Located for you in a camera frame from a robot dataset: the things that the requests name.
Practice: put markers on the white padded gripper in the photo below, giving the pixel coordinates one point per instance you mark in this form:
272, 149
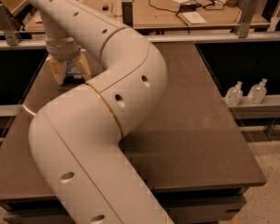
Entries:
62, 50

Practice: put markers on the blue rxbar blueberry bar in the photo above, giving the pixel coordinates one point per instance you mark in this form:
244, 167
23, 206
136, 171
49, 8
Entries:
72, 75

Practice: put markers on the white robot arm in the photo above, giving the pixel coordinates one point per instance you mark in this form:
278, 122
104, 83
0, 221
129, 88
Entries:
74, 139

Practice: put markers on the small black block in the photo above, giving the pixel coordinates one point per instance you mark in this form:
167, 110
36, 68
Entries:
105, 7

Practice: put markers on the wooden back workbench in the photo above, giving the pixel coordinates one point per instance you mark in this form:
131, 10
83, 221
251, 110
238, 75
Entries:
177, 19

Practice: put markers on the black power adapter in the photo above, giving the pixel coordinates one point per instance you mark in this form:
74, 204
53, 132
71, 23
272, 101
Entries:
186, 7

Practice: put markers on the white paper sheet right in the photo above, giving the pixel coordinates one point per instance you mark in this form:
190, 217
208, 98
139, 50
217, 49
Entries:
194, 17

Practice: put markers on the clear bottle left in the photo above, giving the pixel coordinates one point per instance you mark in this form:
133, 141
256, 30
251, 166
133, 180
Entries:
234, 94

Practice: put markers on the clear bottle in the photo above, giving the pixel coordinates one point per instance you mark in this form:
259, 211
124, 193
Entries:
257, 92
234, 94

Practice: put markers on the clear bottle right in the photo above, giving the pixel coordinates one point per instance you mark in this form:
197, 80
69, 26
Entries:
257, 92

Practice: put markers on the metal side shelf right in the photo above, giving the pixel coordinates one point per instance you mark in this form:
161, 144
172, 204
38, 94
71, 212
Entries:
268, 108

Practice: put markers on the left metal bracket post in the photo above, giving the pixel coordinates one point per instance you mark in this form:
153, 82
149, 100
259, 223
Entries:
11, 35

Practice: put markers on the metal bracket post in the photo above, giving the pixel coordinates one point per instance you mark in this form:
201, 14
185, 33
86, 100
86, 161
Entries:
243, 27
11, 35
127, 12

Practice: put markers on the middle metal bracket post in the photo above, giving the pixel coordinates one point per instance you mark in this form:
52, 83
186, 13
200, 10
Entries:
127, 12

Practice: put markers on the right metal bracket post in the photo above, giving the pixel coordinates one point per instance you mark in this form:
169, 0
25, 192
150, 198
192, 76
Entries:
243, 27

